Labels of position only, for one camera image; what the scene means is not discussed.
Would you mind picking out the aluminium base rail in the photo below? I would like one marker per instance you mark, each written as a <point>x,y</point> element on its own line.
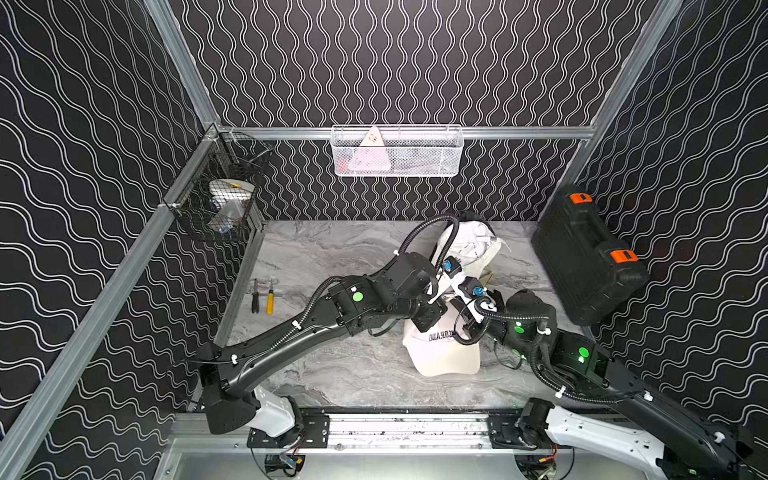
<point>394,430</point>

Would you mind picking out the white cap at back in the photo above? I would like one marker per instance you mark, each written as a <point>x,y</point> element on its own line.
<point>475,246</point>

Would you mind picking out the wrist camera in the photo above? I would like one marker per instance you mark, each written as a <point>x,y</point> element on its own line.
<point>473,291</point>
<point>450,276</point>

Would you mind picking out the pink triangle card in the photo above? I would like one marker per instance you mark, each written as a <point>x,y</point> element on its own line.
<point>371,156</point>

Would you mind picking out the aluminium back crossbar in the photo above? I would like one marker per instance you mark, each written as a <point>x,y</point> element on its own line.
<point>468,133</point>

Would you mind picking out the cream cap with text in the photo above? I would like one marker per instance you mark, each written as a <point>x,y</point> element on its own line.
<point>435,352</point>

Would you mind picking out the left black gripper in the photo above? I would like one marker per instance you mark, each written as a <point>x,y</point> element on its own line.
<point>430,315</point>

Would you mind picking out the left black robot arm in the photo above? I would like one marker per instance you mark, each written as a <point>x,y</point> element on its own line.
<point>405,288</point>

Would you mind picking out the aluminium left side rail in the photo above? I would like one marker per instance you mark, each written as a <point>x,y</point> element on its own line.
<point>28,431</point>

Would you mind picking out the aluminium frame post left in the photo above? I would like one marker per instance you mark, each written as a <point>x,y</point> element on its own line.
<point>169,29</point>

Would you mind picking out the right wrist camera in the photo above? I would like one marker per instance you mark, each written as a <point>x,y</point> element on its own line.
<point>473,291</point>

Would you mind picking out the aluminium frame post right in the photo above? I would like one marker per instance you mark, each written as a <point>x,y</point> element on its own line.
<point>644,47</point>

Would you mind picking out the aluminium frame post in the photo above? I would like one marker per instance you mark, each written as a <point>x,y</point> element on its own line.
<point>644,47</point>
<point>169,29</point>

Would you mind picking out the black wire basket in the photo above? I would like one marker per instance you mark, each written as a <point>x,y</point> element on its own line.
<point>232,156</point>

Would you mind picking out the black tool case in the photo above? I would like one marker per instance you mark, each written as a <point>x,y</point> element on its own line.
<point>591,270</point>

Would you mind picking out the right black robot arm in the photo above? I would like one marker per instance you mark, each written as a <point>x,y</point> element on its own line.
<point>663,440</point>

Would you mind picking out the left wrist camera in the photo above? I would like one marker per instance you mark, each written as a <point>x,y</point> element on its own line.
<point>450,276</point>

